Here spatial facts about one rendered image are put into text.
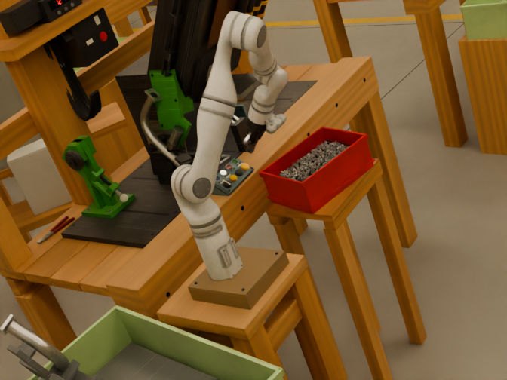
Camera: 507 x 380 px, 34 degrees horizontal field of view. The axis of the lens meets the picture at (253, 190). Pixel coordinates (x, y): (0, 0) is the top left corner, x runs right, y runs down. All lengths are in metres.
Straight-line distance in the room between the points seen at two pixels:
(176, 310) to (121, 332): 0.17
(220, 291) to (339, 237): 0.55
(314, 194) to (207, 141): 0.58
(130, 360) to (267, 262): 0.45
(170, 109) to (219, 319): 0.90
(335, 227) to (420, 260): 1.11
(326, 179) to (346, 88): 0.68
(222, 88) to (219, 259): 0.47
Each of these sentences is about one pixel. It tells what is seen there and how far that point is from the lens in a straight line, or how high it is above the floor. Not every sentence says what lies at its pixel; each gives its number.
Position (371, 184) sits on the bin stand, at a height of 0.75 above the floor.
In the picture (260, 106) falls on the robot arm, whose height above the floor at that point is 1.18.
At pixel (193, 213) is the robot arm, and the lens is 2.21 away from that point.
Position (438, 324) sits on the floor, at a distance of 3.31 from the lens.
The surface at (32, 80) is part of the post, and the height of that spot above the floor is 1.39.
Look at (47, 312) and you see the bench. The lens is 2.98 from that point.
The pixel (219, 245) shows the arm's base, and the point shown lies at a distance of 2.23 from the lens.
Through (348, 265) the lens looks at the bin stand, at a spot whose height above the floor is 0.60.
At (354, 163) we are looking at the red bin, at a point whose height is 0.85.
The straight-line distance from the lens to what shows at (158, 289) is 2.45.
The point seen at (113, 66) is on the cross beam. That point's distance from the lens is 3.24.
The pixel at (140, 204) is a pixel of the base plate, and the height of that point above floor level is 0.90.
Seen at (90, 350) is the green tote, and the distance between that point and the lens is 2.24.
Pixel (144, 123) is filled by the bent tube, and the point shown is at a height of 1.11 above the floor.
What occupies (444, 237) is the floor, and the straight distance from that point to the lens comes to 3.76.
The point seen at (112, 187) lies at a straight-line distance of 2.83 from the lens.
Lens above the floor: 2.12
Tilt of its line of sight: 27 degrees down
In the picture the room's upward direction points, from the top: 20 degrees counter-clockwise
